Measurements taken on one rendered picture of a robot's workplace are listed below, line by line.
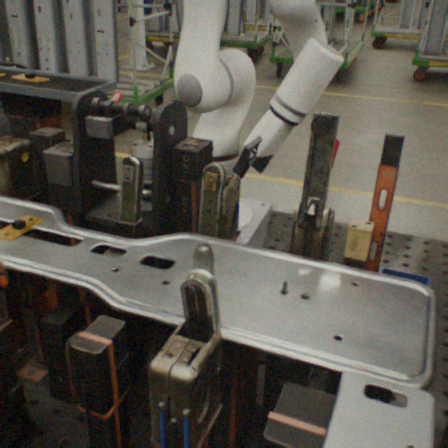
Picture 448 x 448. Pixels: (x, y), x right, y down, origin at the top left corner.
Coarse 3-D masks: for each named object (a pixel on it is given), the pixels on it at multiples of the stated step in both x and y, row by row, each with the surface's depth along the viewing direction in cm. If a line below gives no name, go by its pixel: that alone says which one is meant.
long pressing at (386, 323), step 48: (0, 240) 84; (96, 240) 85; (144, 240) 84; (192, 240) 85; (96, 288) 73; (144, 288) 73; (240, 288) 73; (288, 288) 74; (336, 288) 74; (384, 288) 74; (240, 336) 65; (288, 336) 64; (384, 336) 65; (432, 336) 66
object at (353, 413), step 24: (360, 384) 58; (384, 384) 58; (336, 408) 54; (360, 408) 55; (384, 408) 55; (408, 408) 55; (432, 408) 55; (336, 432) 52; (360, 432) 52; (384, 432) 52; (408, 432) 52; (432, 432) 52
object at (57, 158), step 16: (64, 144) 103; (48, 160) 99; (64, 160) 98; (48, 176) 101; (64, 176) 99; (64, 192) 101; (64, 208) 104; (80, 224) 105; (64, 240) 109; (80, 240) 107; (64, 288) 115
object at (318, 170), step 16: (320, 112) 77; (320, 128) 73; (336, 128) 76; (320, 144) 78; (320, 160) 78; (320, 176) 79; (304, 192) 80; (320, 192) 79; (304, 208) 81; (320, 208) 80; (320, 224) 81
